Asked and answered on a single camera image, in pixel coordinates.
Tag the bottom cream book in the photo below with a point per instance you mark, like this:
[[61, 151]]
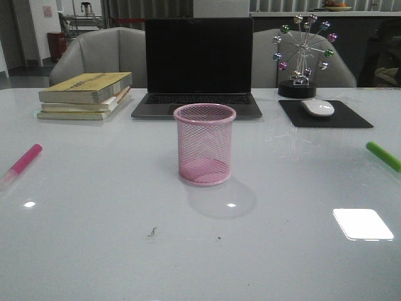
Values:
[[72, 115]]

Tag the pink highlighter pen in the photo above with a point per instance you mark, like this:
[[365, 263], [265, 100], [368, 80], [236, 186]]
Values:
[[19, 166]]

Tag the red bin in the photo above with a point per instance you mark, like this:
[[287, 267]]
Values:
[[57, 45]]

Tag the pink mesh pen holder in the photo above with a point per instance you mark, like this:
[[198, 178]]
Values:
[[204, 142]]

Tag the grey armchair left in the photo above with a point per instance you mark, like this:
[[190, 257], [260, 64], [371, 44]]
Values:
[[106, 50]]

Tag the cream book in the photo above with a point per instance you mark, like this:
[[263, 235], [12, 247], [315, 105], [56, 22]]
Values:
[[72, 115], [108, 105]]

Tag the middle cream book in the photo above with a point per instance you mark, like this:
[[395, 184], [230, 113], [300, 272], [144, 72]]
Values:
[[108, 105]]

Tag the grey armchair right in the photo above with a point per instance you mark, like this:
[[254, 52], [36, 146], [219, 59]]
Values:
[[265, 73]]

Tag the ferris wheel desk toy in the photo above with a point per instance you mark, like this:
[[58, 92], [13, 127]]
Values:
[[301, 52]]

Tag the yellow top book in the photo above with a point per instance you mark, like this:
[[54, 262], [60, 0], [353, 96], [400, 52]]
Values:
[[87, 88]]

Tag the grey open laptop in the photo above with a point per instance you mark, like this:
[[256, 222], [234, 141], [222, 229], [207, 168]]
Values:
[[198, 60]]

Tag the fruit bowl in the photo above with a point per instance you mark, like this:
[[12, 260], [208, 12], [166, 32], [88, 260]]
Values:
[[335, 6]]

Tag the black mouse pad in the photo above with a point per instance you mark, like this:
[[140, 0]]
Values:
[[342, 118]]

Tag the green highlighter pen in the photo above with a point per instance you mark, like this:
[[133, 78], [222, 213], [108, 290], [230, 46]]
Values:
[[384, 155]]

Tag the white computer mouse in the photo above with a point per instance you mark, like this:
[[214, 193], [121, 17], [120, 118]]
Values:
[[318, 108]]

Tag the grey armchair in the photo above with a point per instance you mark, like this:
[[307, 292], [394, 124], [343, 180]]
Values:
[[106, 50], [265, 73]]

